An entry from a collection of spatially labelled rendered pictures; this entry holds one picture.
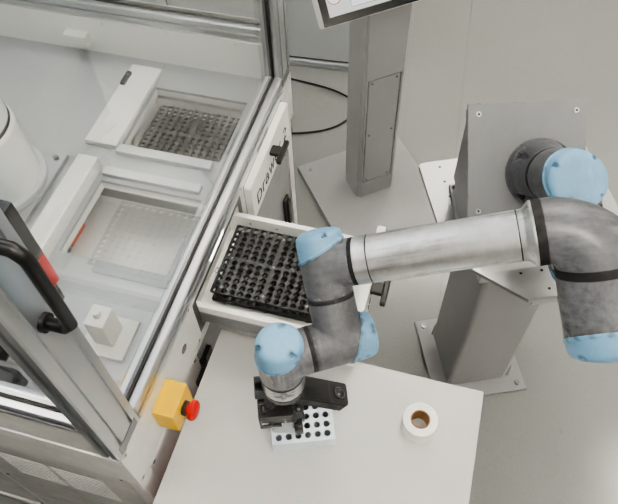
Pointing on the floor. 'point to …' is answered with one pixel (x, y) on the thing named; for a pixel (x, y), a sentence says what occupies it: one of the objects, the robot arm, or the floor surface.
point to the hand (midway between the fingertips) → (300, 423)
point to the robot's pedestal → (477, 333)
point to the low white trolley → (370, 418)
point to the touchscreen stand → (372, 138)
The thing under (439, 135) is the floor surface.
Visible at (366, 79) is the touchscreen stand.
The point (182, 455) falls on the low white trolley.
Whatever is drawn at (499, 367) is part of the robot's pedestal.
